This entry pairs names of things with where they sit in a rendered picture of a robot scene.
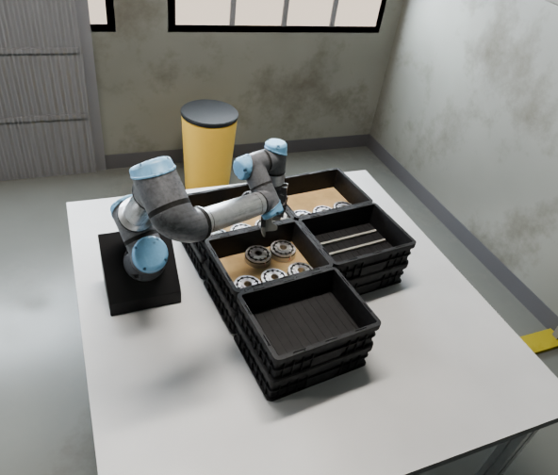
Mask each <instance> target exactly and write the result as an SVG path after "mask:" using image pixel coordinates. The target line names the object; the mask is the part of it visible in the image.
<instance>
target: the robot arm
mask: <svg viewBox="0 0 558 475"><path fill-rule="evenodd" d="M264 148H265V149H262V150H260V151H257V152H253V153H250V154H245V155H244V156H240V157H237V158H236V159H235V161H234V164H233V169H234V173H235V175H236V176H237V177H238V179H240V180H246V181H247V183H248V186H249V188H250V190H249V191H245V192H243V194H242V195H241V196H240V197H237V198H235V199H231V200H228V201H224V202H221V203H218V204H214V205H210V206H206V207H200V206H192V204H191V202H190V200H189V197H188V195H187V192H186V190H185V188H184V186H183V183H182V181H181V179H180V176H179V174H178V172H177V170H176V166H175V165H174V164H173V162H172V159H171V158H170V157H169V156H160V157H156V158H153V159H150V160H147V161H144V162H142V163H140V164H138V165H136V166H134V167H132V168H131V169H130V170H129V173H130V178H131V179H132V180H133V182H134V183H133V186H132V194H129V195H126V196H123V197H122V198H120V199H118V200H117V201H116V202H114V203H113V204H112V205H111V207H110V212H111V216H112V218H113V220H114V221H115V223H116V225H117V228H118V230H119V232H120V234H121V237H122V239H123V243H124V245H125V247H126V249H127V250H126V252H125V254H124V257H123V266H124V269H125V271H126V272H127V273H128V275H129V276H131V277H132V278H133V279H135V280H138V281H142V282H147V281H151V280H154V279H156V278H157V277H158V276H159V275H160V274H161V273H162V271H164V269H165V265H166V263H167V260H168V255H169V254H168V248H167V246H166V244H165V243H164V241H163V240H161V238H160V236H159V234H158V233H160V234H161V235H162V236H164V237H166V238H169V239H172V240H175V241H179V242H186V243H191V242H199V241H202V240H204V239H207V238H209V237H210V235H211V233H214V232H217V231H219V230H221V229H224V228H227V227H229V226H232V225H235V224H238V223H240V222H243V221H247V220H250V219H252V218H255V217H258V216H261V233H262V235H263V237H265V235H266V232H267V231H276V230H277V228H278V227H277V225H276V224H274V223H273V222H272V221H280V220H281V218H284V213H285V212H286V210H287V199H288V197H287V188H288V183H285V171H286V162H287V144H286V142H285V141H283V140H281V139H268V140H267V141H266V142H265V146H264Z"/></svg>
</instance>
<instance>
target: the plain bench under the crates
mask: <svg viewBox="0 0 558 475"><path fill-rule="evenodd" d="M344 173H345V174H347V175H348V176H349V177H350V178H351V179H352V180H353V181H354V182H355V184H356V185H357V186H358V187H360V188H361V189H362V190H363V191H365V192H366V193H367V194H368V196H369V197H370V198H371V199H372V200H373V203H376V204H377V205H378V206H380V207H381V208H382V209H383V210H384V211H385V212H386V213H387V214H388V215H389V216H390V217H391V218H392V219H393V220H394V221H395V222H396V223H397V224H398V225H399V226H400V227H402V228H403V229H404V230H405V231H406V232H407V233H408V234H409V235H410V236H411V237H412V238H413V239H414V240H415V241H416V242H417V243H416V245H415V248H414V249H411V250H410V252H411V254H410V255H408V257H407V259H408V261H409V262H408V266H407V268H406V269H403V275H401V279H402V281H401V282H400V283H398V284H396V285H392V286H389V287H384V288H381V289H377V290H374V291H372V292H369V293H366V294H362V295H360V296H361V298H362V299H363V300H364V301H365V302H366V304H367V305H368V306H369V307H370V309H371V310H372V311H373V312H374V313H375V315H376V316H377V317H378V318H379V319H380V321H381V326H380V328H379V330H377V331H375V333H376V335H375V337H373V338H372V341H373V346H372V349H371V351H370V352H368V354H369V355H368V357H366V358H365V360H366V365H365V366H364V367H362V368H359V369H355V370H352V371H350V372H347V373H344V374H342V375H339V376H337V377H335V378H333V379H330V380H327V381H325V382H322V383H320V384H317V385H313V386H310V387H308V388H306V389H304V390H301V391H298V392H296V393H293V394H291V395H288V396H286V397H284V398H281V399H279V400H276V401H267V399H266V398H265V396H264V394H263V392H262V390H261V389H260V387H259V385H258V383H257V381H256V379H255V378H254V376H253V374H252V372H251V370H250V368H249V367H248V365H247V363H246V361H245V359H244V357H243V356H242V354H241V352H240V350H239V348H238V345H237V344H236V342H235V340H234V334H231V333H230V332H229V330H228V328H227V326H226V324H225V323H224V321H223V319H222V316H221V314H220V312H219V311H218V309H217V307H216V305H215V304H214V302H213V301H212V299H211V297H210V295H209V293H208V291H207V289H206V288H205V285H204V281H205V280H203V279H201V278H200V276H199V274H198V272H197V270H196V269H195V268H194V266H193V264H192V262H191V260H190V258H189V256H188V254H187V252H186V250H185V248H184V246H183V245H182V243H181V242H179V241H175V240H172V246H173V250H174V256H175V261H176V267H177V271H178V277H179V283H180V287H181V303H173V304H168V305H163V306H159V307H154V308H149V309H144V310H140V311H135V312H130V313H125V314H121V315H116V316H110V311H109V306H108V301H107V293H106V288H105V283H104V276H103V270H102V262H101V255H100V248H99V241H98V235H100V234H106V233H113V232H119V230H118V228H117V225H116V223H115V221H114V220H113V218H112V216H111V212H110V207H111V205H112V204H113V203H114V202H116V201H117V200H118V199H120V198H122V197H123V196H122V197H113V198H105V199H96V200H87V201H78V202H69V203H66V205H67V214H68V222H69V230H70V238H71V246H72V254H73V262H74V278H75V286H76V294H77V302H78V310H79V318H80V326H81V335H82V342H83V351H84V358H85V367H86V374H87V383H88V391H89V399H90V414H91V423H92V430H93V439H94V447H95V455H96V463H97V471H98V475H419V474H420V473H423V472H426V471H428V470H431V469H434V468H436V467H441V466H443V465H446V464H448V463H450V462H453V461H456V460H458V459H461V458H464V457H466V456H469V455H471V454H473V453H476V452H479V451H481V450H486V449H488V448H491V447H494V446H496V445H498V446H497V447H496V448H495V449H494V451H493V452H492V453H491V455H490V456H489V457H488V459H487V460H486V461H485V462H484V464H483V465H482V467H481V468H480V469H479V471H478V472H477V473H476V475H502V473H503V472H504V471H505V470H506V469H507V468H508V467H509V466H510V465H511V464H512V462H513V461H514V460H515V459H516V458H517V456H518V455H519V454H520V452H521V451H522V450H523V449H524V448H525V446H526V445H527V444H528V443H529V442H530V440H531V439H532V438H533V436H534V435H535V434H536V433H537V432H538V430H539V429H542V428H544V427H547V426H550V425H551V424H554V423H557V422H558V378H557V377H556V376H555V375H554V374H553V373H552V372H551V371H550V370H549V368H548V367H547V366H546V365H545V364H544V363H543V362H542V361H541V360H540V359H539V358H538V357H537V355H536V354H535V353H534V352H533V351H532V350H531V349H530V348H529V347H528V346H527V344H526V343H525V342H524V341H523V340H522V339H521V338H520V337H519V336H518V335H517V334H516V332H515V331H514V330H513V329H512V328H511V327H510V326H509V325H508V324H507V323H506V322H505V321H504V319H503V318H502V317H501V316H500V315H499V314H498V313H497V312H496V311H495V310H494V309H493V307H492V306H491V305H490V304H489V303H488V302H487V301H486V300H485V299H484V298H483V297H482V295H481V294H480V293H479V292H478V291H477V290H476V289H475V288H474V287H473V286H472V285H471V284H470V282H469V281H468V280H467V279H466V278H465V277H464V276H463V275H462V274H461V273H460V272H459V270H458V269H457V268H456V267H455V266H454V265H453V264H452V263H451V262H450V261H449V259H448V258H447V257H446V256H445V255H444V254H443V253H441V252H440V251H439V250H438V249H437V247H436V246H435V245H434V244H433V242H432V241H431V240H429V239H428V238H427V237H426V235H425V234H424V233H423V232H422V231H421V230H420V229H419V228H418V227H417V226H416V225H415V223H414V222H413V221H412V220H411V219H410V218H409V217H408V216H407V215H406V214H405V213H404V212H403V210H402V209H401V208H400V207H399V206H398V205H397V204H396V203H395V202H394V201H393V200H392V198H391V197H390V196H389V195H388V194H387V193H386V192H385V191H384V190H383V189H382V187H381V186H380V185H379V184H378V183H377V182H376V181H375V180H374V179H373V178H372V177H371V176H370V174H369V173H368V172H367V171H366V170H364V171H355V172H344ZM235 335H236V334H235Z"/></svg>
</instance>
